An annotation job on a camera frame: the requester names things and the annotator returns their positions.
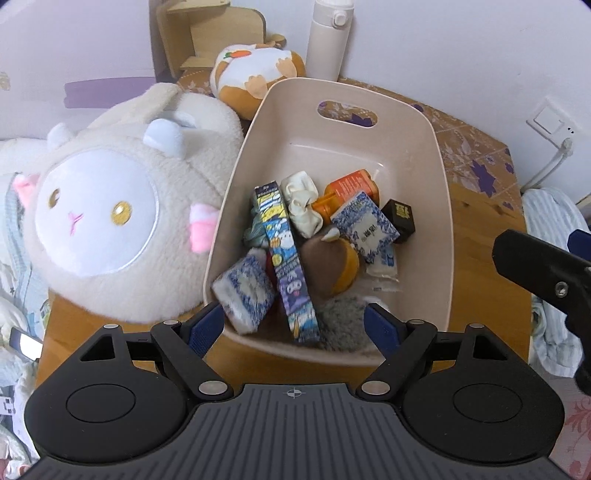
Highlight orange white guinea pig plush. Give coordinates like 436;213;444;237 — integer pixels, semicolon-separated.
210;34;307;121

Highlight long cartoon print box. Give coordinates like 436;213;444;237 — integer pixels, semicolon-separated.
252;181;321;347

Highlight white plush toy red ears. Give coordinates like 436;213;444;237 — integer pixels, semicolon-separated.
265;251;371;352

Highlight shiny flat rectangular object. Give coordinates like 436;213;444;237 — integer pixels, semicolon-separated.
8;327;43;361

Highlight white panel with purple stripe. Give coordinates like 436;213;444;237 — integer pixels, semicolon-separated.
0;0;161;141

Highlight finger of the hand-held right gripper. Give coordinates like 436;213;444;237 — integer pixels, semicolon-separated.
567;227;591;260
491;228;591;325

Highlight orange bottle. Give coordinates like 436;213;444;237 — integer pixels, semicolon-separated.
313;169;380;223

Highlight white power cable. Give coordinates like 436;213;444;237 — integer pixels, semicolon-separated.
521;137;574;195

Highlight small black box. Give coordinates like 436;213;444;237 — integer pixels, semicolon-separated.
380;198;417;245

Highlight pink floral cloth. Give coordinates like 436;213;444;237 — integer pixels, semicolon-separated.
551;390;591;480

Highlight white cloth scrunchie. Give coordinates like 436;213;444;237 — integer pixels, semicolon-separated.
281;171;325;239

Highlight blue white tissue pack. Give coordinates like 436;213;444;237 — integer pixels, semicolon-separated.
211;248;279;335
329;191;401;267

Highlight wooden desktop stand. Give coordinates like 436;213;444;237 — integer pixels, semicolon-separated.
154;0;267;82

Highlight white wall socket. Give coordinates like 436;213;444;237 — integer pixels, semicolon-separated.
526;96;581;148

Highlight white thermos bottle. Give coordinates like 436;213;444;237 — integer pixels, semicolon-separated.
306;0;356;83

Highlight large white sheep plush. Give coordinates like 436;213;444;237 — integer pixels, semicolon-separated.
0;83;244;325

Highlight brown round plush toy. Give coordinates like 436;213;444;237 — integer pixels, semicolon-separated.
299;227;360;297

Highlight clear blue white packet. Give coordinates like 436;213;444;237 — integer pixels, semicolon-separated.
366;241;402;295

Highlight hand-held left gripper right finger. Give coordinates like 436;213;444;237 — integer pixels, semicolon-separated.
361;302;514;401

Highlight grey green scrunchie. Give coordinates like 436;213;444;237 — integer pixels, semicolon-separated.
244;207;272;251

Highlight beige plastic basket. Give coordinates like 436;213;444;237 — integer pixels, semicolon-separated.
203;78;454;368

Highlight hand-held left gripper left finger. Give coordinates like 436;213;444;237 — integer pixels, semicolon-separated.
78;301;237;401

